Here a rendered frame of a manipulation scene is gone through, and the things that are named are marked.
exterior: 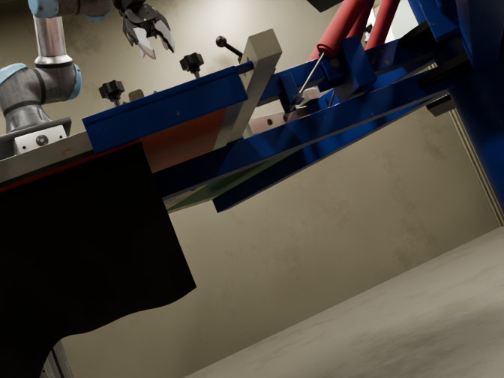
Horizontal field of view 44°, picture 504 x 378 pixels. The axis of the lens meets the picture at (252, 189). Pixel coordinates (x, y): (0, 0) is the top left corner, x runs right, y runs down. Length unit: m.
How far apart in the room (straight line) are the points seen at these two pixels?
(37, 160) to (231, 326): 3.93
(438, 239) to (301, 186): 1.40
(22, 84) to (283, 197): 3.51
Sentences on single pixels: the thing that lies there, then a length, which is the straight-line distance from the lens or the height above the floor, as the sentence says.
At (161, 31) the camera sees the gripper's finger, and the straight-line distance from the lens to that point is 1.58.
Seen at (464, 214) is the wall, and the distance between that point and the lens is 6.16.
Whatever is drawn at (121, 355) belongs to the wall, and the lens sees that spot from 4.80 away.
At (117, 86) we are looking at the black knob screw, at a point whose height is 1.05.
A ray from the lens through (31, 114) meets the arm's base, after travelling 2.02.
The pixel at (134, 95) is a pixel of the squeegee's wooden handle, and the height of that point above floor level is 1.05.
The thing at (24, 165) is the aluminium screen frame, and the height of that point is 0.97.
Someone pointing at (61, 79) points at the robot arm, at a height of 1.41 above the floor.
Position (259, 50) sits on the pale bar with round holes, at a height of 1.01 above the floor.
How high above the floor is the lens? 0.67
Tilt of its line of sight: 5 degrees up
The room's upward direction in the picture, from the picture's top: 22 degrees counter-clockwise
